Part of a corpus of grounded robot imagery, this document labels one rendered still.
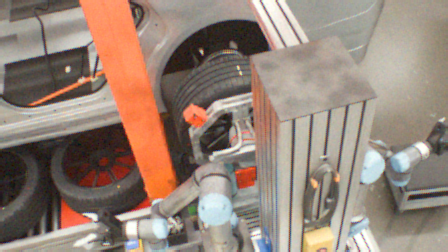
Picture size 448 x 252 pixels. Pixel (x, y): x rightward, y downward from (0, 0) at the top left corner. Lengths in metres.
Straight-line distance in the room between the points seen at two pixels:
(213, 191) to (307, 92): 0.64
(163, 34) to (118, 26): 0.75
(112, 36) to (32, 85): 1.52
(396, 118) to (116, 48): 2.55
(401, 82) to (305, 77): 3.05
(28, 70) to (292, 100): 2.55
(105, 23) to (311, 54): 0.87
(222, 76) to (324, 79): 1.32
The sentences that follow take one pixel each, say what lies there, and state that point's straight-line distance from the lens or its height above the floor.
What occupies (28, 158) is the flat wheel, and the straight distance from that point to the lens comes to 3.39.
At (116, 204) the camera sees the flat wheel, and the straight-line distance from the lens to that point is 3.08.
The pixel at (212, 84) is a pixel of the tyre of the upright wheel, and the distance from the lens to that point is 2.51.
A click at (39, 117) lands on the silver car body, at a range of 2.98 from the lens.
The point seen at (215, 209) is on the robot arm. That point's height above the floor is 1.44.
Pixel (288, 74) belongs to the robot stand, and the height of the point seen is 2.03.
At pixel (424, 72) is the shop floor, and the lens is 4.41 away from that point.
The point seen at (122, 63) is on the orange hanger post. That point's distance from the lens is 2.02.
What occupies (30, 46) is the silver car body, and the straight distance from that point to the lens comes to 3.60.
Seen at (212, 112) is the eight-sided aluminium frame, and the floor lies 1.09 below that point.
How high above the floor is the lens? 2.89
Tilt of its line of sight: 48 degrees down
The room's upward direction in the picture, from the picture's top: 7 degrees counter-clockwise
